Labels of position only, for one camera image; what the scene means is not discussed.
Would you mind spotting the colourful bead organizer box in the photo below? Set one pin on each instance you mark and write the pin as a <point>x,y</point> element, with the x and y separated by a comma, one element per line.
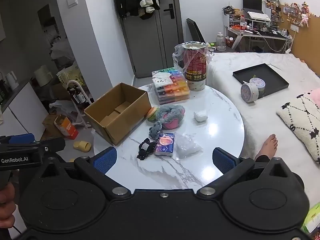
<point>175,91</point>
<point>175,100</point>
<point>178,76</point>

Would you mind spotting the person's bare foot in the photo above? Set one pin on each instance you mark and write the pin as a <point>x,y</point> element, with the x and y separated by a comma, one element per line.
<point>268,145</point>

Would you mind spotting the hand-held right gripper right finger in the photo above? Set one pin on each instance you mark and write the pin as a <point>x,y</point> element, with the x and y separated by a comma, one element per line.
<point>223,160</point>

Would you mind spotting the white light switch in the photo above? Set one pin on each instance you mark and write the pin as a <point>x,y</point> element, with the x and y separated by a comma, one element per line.
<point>72,1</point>

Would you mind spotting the black chair back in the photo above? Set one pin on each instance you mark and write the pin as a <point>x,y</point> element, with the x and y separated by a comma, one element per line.
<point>196,30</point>

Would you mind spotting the grey pink plush toy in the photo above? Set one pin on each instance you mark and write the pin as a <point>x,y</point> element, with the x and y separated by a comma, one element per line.
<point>170,115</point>

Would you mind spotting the white soft wad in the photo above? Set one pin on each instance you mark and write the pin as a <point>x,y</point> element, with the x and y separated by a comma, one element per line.
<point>200,116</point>

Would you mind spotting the white bed blanket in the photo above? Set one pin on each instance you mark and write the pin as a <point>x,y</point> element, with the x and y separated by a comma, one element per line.
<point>250,122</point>

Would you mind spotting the person's left hand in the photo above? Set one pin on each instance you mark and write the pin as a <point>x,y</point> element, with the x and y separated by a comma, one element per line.
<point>5,205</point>

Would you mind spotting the white keyboard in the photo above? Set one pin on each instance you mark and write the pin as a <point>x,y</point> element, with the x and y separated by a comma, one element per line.
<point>258,16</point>

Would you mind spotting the yellow slipper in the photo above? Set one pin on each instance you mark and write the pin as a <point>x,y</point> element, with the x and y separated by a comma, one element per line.
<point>82,146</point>

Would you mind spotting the row of small figurines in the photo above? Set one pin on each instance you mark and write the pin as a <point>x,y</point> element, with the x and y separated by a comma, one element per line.
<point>296,8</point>

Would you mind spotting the white bead card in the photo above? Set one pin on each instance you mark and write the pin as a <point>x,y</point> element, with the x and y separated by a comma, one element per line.
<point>163,82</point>

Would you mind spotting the purple tissue pack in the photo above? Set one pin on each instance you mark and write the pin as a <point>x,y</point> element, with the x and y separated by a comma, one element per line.
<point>163,145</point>

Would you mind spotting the clear plastic can cover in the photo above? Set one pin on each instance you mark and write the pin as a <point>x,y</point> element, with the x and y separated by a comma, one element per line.
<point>178,55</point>

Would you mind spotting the clear plastic bag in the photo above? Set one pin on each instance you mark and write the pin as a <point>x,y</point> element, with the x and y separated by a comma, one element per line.
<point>186,147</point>

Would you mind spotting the brown wall panel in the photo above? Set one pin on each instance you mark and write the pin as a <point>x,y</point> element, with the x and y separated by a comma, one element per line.
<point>307,45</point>

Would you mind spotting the round lavender jar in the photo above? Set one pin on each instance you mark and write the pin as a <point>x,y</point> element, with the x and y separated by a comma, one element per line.
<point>259,82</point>

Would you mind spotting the round lavender tin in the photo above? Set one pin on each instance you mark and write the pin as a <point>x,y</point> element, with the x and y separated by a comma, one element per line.
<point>248,92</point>

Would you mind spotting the yellow printed bag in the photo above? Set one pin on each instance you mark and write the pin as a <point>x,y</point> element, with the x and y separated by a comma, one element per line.
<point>70,75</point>

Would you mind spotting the green white packet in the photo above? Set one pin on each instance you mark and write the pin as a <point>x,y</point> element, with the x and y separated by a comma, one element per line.
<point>312,218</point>

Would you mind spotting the black lace piece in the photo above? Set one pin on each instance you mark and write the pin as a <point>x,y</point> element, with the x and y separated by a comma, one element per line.
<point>145,148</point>

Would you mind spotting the white plastic bag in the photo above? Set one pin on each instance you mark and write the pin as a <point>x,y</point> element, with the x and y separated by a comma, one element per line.
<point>61,106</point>

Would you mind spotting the brown cardboard box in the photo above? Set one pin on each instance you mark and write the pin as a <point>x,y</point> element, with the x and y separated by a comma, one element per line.
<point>125,130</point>

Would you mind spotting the white tissue packet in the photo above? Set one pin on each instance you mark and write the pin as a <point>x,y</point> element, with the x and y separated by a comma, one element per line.
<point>160,75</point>

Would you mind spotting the pink white plush toy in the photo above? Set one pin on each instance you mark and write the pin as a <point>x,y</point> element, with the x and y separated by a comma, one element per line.
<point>302,122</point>

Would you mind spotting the white drawer organizer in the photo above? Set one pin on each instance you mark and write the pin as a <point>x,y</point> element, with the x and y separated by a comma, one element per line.
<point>232,20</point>

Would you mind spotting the black tray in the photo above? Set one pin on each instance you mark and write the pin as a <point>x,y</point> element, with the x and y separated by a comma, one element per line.
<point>266,74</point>

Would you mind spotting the orange green burger plush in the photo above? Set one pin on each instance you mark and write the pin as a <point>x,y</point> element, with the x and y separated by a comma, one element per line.
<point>151,114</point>

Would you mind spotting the black laptop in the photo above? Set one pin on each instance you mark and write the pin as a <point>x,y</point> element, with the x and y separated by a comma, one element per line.
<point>252,2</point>

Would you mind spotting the grey door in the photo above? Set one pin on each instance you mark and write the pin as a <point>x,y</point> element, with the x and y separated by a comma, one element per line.
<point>150,45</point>

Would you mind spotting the white desk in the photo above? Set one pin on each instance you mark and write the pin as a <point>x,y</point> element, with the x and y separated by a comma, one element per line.
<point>262,35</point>

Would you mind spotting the red paper cup stack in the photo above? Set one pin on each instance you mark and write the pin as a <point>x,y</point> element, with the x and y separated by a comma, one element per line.
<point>195,66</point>

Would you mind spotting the white kitchen appliance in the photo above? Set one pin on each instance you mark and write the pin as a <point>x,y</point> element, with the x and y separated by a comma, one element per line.
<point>42,75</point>

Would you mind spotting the clear glass jar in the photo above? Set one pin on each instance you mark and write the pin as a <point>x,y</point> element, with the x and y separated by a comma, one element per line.
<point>220,42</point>

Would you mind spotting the white metal rack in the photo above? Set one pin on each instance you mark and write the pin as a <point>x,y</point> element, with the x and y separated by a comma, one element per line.
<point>75,82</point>

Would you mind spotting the dark glass bottle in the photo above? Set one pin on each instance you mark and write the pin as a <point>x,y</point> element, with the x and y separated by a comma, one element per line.
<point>74,94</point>
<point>81,96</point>

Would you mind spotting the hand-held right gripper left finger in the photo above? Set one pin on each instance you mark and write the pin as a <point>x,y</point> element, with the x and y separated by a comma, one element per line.
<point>105,160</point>

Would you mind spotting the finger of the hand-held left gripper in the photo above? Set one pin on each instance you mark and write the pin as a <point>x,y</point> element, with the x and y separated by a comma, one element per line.
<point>22,138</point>
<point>53,143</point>

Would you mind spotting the white kettle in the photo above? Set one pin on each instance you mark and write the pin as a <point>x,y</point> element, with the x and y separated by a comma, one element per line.
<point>11,80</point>

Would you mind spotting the red label water bottle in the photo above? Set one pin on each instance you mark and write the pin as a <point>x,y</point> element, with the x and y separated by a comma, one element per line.
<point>243,25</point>

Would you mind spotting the orange carton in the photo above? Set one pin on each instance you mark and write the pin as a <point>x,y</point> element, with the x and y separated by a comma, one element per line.
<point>67,129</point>

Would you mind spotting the white cabinet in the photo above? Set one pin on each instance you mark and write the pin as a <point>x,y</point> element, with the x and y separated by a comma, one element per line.
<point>22,111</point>

